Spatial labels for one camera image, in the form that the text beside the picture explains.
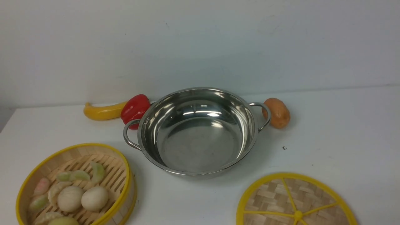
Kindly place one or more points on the yellow rimmed bamboo steamer lid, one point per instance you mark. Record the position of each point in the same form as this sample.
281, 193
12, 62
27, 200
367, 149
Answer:
292, 199

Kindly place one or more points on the yellow rimmed bamboo steamer basket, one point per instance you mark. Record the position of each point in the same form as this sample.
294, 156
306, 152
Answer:
119, 181

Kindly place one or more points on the stainless steel pot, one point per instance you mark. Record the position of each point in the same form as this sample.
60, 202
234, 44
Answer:
200, 131

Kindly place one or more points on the red bell pepper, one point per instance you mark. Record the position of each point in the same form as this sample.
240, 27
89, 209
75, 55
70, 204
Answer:
135, 108

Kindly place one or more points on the brown potato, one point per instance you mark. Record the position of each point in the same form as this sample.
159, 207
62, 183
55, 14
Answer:
280, 113

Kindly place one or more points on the yellow banana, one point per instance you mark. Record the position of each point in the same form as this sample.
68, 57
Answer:
103, 113

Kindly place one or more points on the green curved dumpling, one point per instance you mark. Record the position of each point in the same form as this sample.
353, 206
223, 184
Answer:
98, 172

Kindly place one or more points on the white round bun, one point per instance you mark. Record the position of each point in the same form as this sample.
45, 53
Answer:
95, 198
69, 199

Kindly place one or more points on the white pleated dumpling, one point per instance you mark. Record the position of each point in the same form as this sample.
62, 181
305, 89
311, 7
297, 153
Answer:
55, 190

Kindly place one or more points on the green round bun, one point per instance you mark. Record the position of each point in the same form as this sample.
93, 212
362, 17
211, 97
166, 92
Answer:
64, 221

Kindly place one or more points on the pink dumpling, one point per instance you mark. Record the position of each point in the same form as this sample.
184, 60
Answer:
42, 187

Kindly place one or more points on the white dumpling at bottom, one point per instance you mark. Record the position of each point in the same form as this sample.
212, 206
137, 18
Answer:
47, 217

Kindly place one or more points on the pale green dumpling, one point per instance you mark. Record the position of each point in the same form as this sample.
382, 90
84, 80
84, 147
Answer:
38, 203

